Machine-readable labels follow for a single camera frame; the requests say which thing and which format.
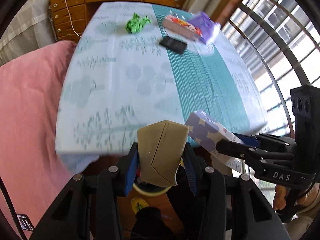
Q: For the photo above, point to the pink blanket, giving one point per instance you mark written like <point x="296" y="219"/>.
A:
<point x="30" y="117"/>

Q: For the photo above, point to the person's left leg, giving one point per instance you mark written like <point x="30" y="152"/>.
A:
<point x="147" y="222"/>

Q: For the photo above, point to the green wrapper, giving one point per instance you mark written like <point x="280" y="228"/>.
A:
<point x="136" y="23"/>

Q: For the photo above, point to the yellow knitted slipper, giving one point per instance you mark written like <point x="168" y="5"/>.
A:
<point x="138" y="203"/>

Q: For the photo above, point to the blanket label tag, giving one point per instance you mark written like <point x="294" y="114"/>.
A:
<point x="24" y="221"/>

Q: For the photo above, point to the tan cardboard box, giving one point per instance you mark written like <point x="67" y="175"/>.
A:
<point x="160" y="152"/>

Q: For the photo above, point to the purple plastic bag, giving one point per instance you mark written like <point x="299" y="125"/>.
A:
<point x="206" y="27"/>

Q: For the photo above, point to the person's right forearm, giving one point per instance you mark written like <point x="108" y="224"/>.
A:
<point x="307" y="221"/>

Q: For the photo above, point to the metal window grille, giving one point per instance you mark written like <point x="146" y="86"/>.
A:
<point x="295" y="57"/>

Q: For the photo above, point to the person's right hand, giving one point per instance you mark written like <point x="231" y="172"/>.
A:
<point x="278" y="197"/>

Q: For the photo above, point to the dark blue bin cream rim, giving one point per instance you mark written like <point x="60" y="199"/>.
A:
<point x="150" y="193"/>

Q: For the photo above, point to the wooden drawer cabinet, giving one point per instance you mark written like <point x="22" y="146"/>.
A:
<point x="70" y="10"/>

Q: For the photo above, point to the white lace cover cloth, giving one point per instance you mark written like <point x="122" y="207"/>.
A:
<point x="25" y="30"/>

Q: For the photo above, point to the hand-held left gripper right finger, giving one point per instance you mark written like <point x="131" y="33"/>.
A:
<point x="189" y="171"/>

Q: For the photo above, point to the purple dotted white box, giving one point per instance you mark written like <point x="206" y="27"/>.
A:
<point x="205" y="130"/>

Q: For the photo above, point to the red snack box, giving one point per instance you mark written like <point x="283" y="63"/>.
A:
<point x="180" y="26"/>

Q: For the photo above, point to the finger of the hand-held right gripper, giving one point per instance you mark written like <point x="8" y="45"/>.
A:
<point x="235" y="149"/>
<point x="247" y="139"/>

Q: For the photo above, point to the black packet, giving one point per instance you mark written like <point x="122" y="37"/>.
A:
<point x="173" y="44"/>

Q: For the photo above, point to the blue printed tablecloth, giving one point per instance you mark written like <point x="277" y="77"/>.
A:
<point x="112" y="85"/>

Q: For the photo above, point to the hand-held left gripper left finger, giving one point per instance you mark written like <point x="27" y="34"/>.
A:
<point x="131" y="173"/>

